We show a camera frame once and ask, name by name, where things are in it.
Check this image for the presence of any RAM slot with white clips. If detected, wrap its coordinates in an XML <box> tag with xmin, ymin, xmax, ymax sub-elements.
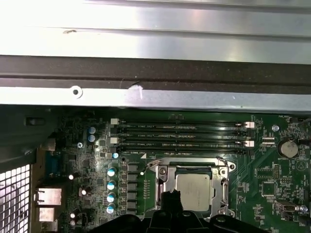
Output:
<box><xmin>109</xmin><ymin>117</ymin><xmax>256</xmax><ymax>130</ymax></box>
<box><xmin>109</xmin><ymin>137</ymin><xmax>256</xmax><ymax>149</ymax></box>

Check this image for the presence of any black and silver PC case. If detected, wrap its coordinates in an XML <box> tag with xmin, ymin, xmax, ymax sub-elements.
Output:
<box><xmin>0</xmin><ymin>54</ymin><xmax>311</xmax><ymax>233</ymax></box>

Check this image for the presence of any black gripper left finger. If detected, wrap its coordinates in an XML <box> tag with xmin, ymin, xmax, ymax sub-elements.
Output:
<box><xmin>89</xmin><ymin>190</ymin><xmax>173</xmax><ymax>233</ymax></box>

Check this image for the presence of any thin wire locking lever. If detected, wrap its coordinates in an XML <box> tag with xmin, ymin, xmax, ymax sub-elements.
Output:
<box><xmin>142</xmin><ymin>156</ymin><xmax>231</xmax><ymax>174</ymax></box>

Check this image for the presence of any CPU socket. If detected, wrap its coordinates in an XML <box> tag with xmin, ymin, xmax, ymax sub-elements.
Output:
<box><xmin>147</xmin><ymin>157</ymin><xmax>237</xmax><ymax>218</ymax></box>

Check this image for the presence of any round silver coin battery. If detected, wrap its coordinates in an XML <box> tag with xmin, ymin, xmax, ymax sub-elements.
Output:
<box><xmin>278</xmin><ymin>138</ymin><xmax>299</xmax><ymax>158</ymax></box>

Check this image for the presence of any green motherboard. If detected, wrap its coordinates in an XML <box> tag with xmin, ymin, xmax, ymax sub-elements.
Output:
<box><xmin>58</xmin><ymin>109</ymin><xmax>311</xmax><ymax>233</ymax></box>

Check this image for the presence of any silver-topped CPU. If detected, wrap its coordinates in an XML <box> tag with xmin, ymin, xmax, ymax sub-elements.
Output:
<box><xmin>175</xmin><ymin>173</ymin><xmax>215</xmax><ymax>211</ymax></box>

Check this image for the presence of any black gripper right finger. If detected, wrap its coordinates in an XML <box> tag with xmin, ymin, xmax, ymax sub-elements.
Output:
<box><xmin>170</xmin><ymin>190</ymin><xmax>270</xmax><ymax>233</ymax></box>

